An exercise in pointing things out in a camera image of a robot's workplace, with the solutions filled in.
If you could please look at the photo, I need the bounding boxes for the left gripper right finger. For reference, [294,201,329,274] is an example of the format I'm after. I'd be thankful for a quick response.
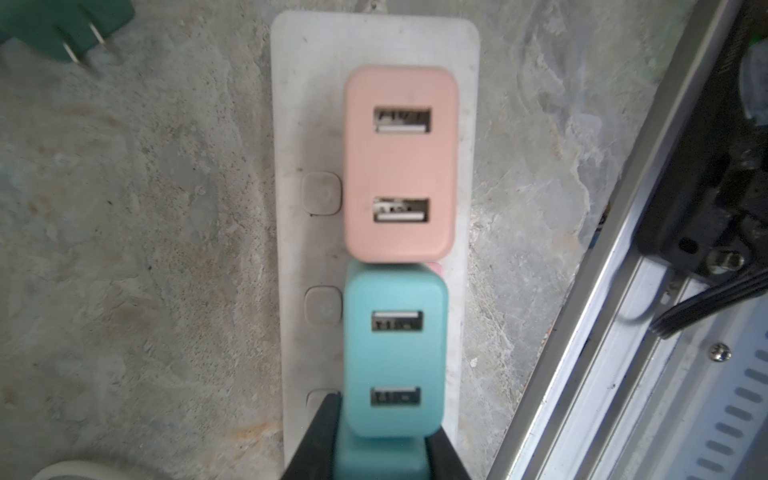
[425,427,471,480]

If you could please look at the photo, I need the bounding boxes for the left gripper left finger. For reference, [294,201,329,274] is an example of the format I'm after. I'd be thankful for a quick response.
[281,393,342,480]

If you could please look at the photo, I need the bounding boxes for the teal plug adapter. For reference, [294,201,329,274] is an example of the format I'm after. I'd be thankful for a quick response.
[333,419,431,480]
[342,260,449,438]

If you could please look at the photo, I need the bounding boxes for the pink plug adapter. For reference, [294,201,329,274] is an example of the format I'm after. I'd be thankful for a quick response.
[343,65,459,263]

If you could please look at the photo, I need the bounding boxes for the white long power strip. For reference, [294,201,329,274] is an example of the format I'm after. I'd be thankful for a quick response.
[270,11,481,459]

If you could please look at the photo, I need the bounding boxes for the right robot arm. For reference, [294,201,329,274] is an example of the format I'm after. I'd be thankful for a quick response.
[636,36,767,338]

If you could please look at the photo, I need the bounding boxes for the green plug adapter right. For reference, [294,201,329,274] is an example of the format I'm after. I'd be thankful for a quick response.
[1,0,135,64]

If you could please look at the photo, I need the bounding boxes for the aluminium rail frame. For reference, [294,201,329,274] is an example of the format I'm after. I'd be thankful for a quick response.
[490,1,767,479]

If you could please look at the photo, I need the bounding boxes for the white socket knotted cable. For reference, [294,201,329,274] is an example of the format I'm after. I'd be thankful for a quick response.
[29,459,157,480]

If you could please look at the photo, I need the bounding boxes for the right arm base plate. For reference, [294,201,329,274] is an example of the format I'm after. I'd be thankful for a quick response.
[636,1,767,285]

